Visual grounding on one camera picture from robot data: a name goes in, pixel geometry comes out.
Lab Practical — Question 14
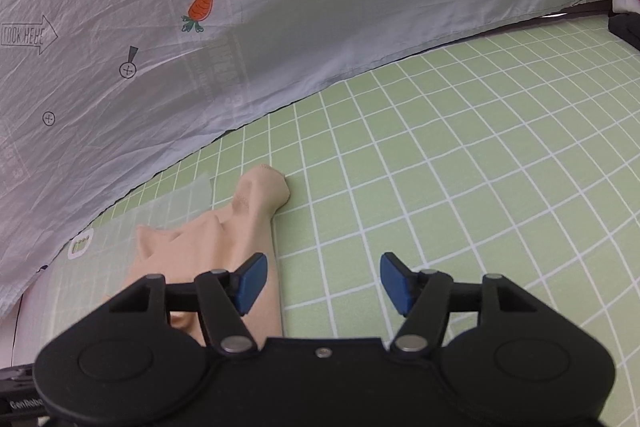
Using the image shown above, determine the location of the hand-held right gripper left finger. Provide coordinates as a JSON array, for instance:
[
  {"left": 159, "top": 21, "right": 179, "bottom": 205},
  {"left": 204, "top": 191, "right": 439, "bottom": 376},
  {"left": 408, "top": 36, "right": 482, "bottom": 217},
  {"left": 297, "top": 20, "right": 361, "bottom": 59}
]
[{"left": 110, "top": 253, "right": 269, "bottom": 355}]

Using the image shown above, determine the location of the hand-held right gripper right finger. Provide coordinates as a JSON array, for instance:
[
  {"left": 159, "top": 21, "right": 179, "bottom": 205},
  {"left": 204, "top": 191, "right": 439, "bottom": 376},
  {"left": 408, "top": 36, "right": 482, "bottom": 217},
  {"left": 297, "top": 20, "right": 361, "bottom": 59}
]
[{"left": 380, "top": 253, "right": 543, "bottom": 354}]

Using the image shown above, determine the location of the beige long-sleeve top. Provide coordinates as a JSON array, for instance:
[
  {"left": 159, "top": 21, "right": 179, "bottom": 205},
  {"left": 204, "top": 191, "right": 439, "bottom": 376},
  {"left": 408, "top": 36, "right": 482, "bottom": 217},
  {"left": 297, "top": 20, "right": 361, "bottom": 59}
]
[{"left": 100, "top": 164, "right": 293, "bottom": 348}]

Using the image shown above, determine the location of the translucent plastic sheet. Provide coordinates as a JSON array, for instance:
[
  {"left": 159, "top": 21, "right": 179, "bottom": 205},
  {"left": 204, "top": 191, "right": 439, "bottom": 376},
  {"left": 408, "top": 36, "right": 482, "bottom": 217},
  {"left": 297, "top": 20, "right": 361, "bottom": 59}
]
[{"left": 25, "top": 174, "right": 218, "bottom": 323}]

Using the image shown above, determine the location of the green grid mat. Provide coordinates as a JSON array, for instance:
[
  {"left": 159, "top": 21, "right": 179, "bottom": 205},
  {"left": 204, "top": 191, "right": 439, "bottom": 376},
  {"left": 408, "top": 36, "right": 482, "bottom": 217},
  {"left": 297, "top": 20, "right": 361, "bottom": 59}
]
[{"left": 15, "top": 14, "right": 640, "bottom": 427}]

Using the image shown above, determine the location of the white label sticker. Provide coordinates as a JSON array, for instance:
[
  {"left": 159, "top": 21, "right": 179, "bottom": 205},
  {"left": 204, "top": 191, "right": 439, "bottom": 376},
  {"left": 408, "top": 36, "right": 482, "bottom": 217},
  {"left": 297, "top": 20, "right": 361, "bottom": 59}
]
[{"left": 67, "top": 229, "right": 96, "bottom": 261}]

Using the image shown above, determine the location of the grey carrot print sheet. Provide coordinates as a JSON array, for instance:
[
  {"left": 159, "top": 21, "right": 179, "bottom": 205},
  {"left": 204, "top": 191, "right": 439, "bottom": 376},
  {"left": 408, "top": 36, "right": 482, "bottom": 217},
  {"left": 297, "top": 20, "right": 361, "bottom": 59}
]
[{"left": 0, "top": 0, "right": 621, "bottom": 323}]

